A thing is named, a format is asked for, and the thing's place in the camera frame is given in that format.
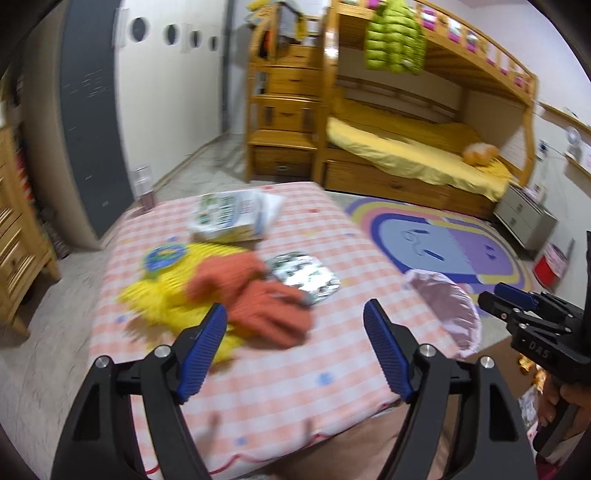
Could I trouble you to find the silver foil packet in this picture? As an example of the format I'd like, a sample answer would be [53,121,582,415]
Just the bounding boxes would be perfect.
[268,251,342,305]

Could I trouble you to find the table with pink checkered tablecloth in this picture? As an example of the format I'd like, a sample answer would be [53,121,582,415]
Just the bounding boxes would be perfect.
[88,181,462,476]

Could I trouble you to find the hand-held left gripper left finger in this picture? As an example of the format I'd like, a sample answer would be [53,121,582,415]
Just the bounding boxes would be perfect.
[53,303,229,480]

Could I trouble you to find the person's right hand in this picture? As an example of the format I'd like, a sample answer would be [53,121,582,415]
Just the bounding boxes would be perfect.
[538,373,591,435]

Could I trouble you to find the small white fan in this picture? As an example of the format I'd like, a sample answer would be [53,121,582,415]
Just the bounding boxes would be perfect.
[565,126,583,158]

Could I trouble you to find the wooden glass door cabinet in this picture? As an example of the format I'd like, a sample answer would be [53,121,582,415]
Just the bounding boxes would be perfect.
[0,124,61,336]

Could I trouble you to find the wooden stair drawers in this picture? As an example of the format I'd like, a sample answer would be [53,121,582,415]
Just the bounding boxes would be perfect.
[247,4,331,184]

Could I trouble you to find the wooden bunk bed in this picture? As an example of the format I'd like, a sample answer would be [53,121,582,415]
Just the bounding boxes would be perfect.
[318,0,539,220]

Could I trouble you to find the white green printed carton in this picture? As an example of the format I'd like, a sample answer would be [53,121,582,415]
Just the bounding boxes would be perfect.
[187,190,269,243]

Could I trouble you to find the leaning patterned boards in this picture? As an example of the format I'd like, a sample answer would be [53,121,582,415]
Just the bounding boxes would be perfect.
[14,134,70,259]

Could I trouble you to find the white grey wardrobe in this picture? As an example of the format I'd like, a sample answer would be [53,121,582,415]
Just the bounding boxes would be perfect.
[60,0,232,250]

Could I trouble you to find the yellow bedsheet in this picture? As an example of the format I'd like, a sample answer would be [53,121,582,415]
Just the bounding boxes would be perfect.
[327,99,513,202]

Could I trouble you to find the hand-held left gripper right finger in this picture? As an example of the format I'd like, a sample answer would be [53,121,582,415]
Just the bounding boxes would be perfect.
[363,299,539,480]

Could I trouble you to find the pink trash bag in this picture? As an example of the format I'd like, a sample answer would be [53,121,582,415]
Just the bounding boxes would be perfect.
[404,270,484,361]

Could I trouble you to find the green puffer jacket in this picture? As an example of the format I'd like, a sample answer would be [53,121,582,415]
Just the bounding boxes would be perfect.
[364,0,428,75]

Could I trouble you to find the wooden wall shelf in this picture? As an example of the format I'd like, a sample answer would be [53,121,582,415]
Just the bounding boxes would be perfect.
[538,102,591,177]

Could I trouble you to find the white plastic tissue pack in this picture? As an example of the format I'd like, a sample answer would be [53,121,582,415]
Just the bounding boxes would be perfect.
[256,190,285,232]

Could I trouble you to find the grey nightstand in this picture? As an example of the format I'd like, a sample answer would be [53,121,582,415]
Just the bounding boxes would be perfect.
[493,185,559,253]

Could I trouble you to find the rainbow oval rug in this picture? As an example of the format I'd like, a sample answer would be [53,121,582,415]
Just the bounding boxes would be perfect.
[344,198,532,319]

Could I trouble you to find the pile of clothes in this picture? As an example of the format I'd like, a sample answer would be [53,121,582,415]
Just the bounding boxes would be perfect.
[245,0,308,40]

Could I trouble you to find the orange plush toy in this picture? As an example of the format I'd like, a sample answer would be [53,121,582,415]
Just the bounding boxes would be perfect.
[463,142,501,166]

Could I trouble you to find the pile of snack wrappers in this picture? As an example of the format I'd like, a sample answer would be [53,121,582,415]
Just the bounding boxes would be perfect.
[516,354,546,426]

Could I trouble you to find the round blue green label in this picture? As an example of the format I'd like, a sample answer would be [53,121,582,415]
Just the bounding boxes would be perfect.
[144,244,190,273]

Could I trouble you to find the yellow foam mesh net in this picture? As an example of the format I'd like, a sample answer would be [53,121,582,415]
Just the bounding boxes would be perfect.
[115,242,252,365]

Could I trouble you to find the red box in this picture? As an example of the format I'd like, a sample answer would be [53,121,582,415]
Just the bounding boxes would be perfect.
[536,244,569,282]

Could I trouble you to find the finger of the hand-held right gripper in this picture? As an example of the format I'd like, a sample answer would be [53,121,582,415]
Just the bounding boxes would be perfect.
[494,283,539,313]
[478,291,523,325]

